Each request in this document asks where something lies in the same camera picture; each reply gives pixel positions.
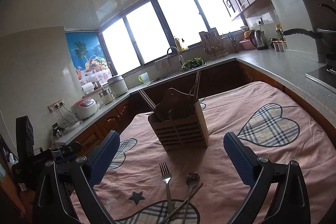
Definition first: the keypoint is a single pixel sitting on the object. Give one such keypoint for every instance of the green white plastic jug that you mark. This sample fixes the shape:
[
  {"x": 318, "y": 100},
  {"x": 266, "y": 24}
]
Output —
[{"x": 144, "y": 78}]

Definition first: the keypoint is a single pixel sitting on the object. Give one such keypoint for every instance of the small steel fork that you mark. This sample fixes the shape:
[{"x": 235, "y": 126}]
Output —
[{"x": 166, "y": 177}]

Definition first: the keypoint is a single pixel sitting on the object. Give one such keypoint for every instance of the steel spoon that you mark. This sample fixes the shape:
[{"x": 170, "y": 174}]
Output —
[{"x": 192, "y": 180}]

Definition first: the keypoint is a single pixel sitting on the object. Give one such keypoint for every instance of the chopsticks in holder right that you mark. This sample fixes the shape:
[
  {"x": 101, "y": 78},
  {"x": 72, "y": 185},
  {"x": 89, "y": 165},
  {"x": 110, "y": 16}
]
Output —
[{"x": 193, "y": 94}]

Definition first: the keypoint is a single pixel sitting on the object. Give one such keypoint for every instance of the red white rice cooker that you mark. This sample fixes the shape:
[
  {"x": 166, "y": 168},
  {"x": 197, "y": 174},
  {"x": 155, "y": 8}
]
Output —
[{"x": 84, "y": 108}]

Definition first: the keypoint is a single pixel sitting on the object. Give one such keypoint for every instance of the gas stove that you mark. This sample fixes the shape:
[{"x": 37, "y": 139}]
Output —
[{"x": 325, "y": 76}]

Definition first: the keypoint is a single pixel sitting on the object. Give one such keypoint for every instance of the condiment bottles group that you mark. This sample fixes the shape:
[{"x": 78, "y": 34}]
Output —
[{"x": 279, "y": 43}]

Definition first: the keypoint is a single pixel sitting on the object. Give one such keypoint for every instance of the fruit poster blind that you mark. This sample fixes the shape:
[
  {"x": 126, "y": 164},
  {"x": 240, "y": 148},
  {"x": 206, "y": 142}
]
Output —
[{"x": 88, "y": 57}]

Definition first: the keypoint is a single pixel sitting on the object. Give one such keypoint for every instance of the pink plastic basin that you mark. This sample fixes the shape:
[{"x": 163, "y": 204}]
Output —
[{"x": 247, "y": 44}]

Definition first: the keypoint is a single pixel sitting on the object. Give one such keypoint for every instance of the small white blender pot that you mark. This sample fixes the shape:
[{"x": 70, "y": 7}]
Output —
[{"x": 107, "y": 96}]

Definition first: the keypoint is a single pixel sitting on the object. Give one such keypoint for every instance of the dark chopsticks in holder left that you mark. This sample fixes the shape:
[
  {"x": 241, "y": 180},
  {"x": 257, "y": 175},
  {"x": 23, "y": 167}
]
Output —
[{"x": 150, "y": 103}]

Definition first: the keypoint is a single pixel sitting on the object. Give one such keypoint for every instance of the wall power socket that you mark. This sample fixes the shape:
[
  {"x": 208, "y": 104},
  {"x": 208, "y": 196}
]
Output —
[{"x": 53, "y": 107}]

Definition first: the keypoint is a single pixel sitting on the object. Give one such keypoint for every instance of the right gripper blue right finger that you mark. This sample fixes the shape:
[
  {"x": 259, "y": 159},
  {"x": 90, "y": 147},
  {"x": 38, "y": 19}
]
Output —
[{"x": 290, "y": 202}]

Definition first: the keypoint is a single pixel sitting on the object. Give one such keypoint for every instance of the steel electric kettle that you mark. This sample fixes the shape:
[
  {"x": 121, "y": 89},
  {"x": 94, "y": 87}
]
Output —
[{"x": 258, "y": 40}]

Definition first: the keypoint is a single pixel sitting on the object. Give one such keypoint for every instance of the green vegetables in sink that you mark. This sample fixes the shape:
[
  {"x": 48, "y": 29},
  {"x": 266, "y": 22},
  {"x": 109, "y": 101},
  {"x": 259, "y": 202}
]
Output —
[{"x": 192, "y": 63}]

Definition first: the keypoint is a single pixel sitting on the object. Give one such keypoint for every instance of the wooden utensil holder box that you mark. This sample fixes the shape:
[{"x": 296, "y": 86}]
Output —
[{"x": 178, "y": 122}]

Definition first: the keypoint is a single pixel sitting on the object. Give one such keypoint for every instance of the metal dish rack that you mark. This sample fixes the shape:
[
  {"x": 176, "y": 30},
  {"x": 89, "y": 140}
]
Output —
[{"x": 213, "y": 44}]

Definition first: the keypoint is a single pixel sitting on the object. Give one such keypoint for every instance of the white cylindrical cooker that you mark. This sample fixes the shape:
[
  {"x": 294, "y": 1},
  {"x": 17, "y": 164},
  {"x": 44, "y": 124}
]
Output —
[{"x": 117, "y": 85}]

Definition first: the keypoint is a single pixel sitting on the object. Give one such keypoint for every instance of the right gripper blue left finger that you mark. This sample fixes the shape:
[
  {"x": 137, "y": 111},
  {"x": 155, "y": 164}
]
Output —
[{"x": 52, "y": 203}]

